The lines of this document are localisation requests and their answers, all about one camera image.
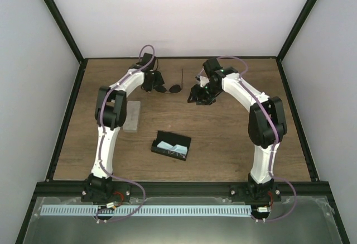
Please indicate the black aluminium frame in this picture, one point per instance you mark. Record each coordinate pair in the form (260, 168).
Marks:
(51, 187)

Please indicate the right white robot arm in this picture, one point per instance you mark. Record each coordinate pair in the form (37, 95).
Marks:
(266, 123)

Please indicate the grey glasses case green lining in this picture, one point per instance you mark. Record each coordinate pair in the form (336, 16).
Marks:
(132, 119)

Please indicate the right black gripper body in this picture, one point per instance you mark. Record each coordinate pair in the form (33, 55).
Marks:
(207, 95)

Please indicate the light blue cloth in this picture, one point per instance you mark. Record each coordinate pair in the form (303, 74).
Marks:
(174, 148)

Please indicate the white slotted cable duct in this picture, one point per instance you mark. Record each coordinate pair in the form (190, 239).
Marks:
(149, 210)

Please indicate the black geometric glasses case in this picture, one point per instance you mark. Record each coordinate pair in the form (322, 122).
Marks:
(173, 139)

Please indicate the round black sunglasses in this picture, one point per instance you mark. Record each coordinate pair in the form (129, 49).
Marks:
(173, 89)

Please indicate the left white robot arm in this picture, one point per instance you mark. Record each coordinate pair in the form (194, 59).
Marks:
(111, 113)

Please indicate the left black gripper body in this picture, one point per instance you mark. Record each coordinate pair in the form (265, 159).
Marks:
(152, 82)

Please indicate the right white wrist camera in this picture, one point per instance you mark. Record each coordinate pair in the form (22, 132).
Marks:
(202, 81)

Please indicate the grey metal front plate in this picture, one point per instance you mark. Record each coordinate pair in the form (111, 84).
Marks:
(292, 220)

